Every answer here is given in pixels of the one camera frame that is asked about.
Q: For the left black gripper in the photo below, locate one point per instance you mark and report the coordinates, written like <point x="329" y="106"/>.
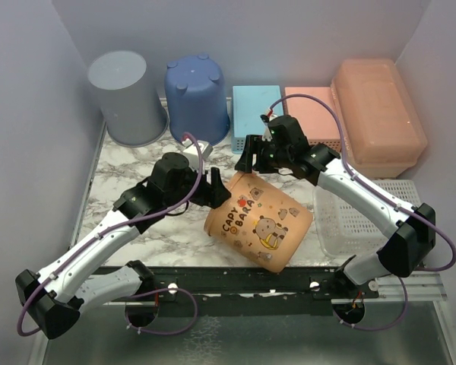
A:
<point x="214" y="195"/>

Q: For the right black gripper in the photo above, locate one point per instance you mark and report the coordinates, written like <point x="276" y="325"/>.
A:
<point x="254" y="144"/>

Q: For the orange plastic bucket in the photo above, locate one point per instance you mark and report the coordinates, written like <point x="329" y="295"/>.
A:
<point x="260" y="222"/>

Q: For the light blue perforated basket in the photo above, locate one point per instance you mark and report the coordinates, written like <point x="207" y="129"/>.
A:
<point x="248" y="103"/>

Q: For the blue plastic bucket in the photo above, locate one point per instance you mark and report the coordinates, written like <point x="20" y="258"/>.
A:
<point x="196" y="98"/>

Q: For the pink perforated plastic basket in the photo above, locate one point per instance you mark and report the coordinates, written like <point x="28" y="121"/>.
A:
<point x="316" y="122"/>

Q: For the grey-blue plastic bucket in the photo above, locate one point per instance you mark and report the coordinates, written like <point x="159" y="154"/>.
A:
<point x="128" y="98"/>

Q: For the white perforated plastic basket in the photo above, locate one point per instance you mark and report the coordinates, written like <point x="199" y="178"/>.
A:
<point x="342" y="230"/>

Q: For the large orange lidded container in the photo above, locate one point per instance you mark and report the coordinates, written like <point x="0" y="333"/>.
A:
<point x="383" y="133"/>

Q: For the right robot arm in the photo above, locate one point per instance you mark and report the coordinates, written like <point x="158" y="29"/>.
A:
<point x="408" y="228"/>

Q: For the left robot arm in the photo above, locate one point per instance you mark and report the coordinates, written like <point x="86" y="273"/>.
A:
<point x="54" y="298"/>

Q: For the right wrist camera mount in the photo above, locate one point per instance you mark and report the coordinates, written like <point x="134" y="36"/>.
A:
<point x="266" y="118"/>

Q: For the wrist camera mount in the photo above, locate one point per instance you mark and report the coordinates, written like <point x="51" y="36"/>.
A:
<point x="266" y="118"/>
<point x="196" y="154"/>

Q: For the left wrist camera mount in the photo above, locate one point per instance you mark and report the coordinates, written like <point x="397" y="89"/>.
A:
<point x="196" y="154"/>

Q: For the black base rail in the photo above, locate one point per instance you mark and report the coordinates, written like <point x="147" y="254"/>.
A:
<point x="251" y="291"/>

